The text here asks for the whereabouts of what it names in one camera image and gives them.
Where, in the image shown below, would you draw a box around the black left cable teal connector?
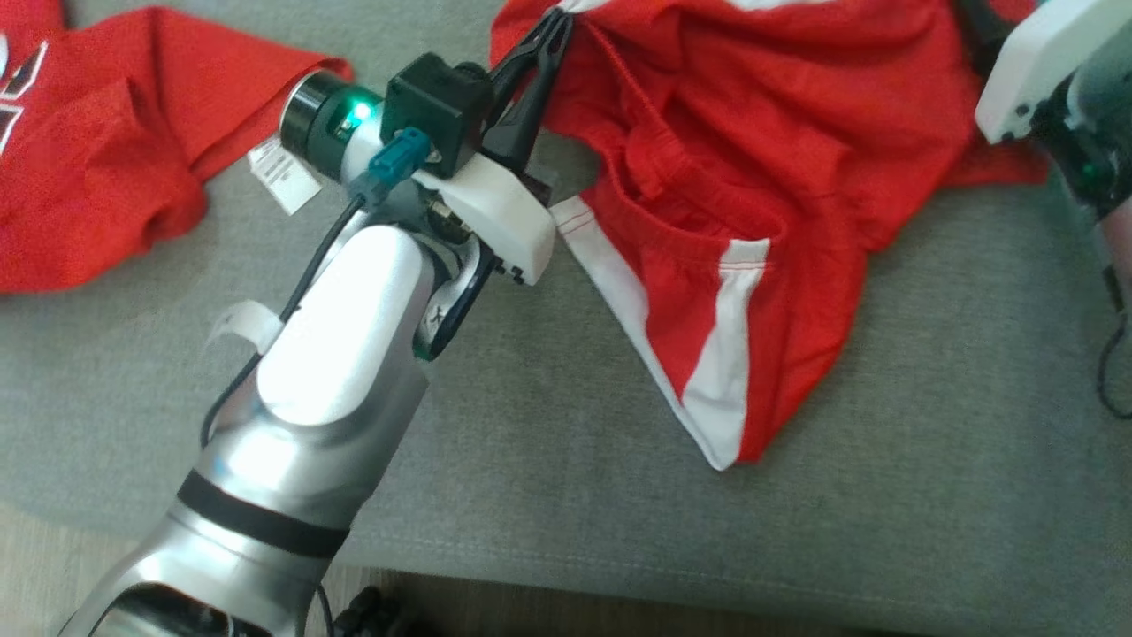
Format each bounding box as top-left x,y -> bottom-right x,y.
199,127 -> 436,448

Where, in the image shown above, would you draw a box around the red basketball jersey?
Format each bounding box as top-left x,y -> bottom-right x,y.
0,0 -> 355,295

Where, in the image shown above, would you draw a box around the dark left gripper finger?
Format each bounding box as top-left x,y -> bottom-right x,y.
486,7 -> 574,109
482,25 -> 574,173

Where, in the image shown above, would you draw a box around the white cable strap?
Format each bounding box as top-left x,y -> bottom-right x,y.
205,299 -> 285,357

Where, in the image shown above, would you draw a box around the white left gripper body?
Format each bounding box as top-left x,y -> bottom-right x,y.
280,69 -> 557,287

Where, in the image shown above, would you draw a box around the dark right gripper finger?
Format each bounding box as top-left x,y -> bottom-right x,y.
955,0 -> 1014,73

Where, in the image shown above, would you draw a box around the black cable teal connector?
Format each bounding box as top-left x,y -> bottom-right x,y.
199,127 -> 436,448
1095,264 -> 1132,422

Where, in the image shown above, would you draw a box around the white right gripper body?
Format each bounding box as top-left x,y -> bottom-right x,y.
975,0 -> 1132,223

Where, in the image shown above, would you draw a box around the red shorts with white stripes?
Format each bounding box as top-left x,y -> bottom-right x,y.
489,0 -> 1052,472

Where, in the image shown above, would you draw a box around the large grey sofa chaise cushion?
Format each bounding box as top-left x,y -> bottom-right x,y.
0,0 -> 1132,637

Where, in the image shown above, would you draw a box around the black right cable teal connector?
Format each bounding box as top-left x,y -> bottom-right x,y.
1095,264 -> 1132,422

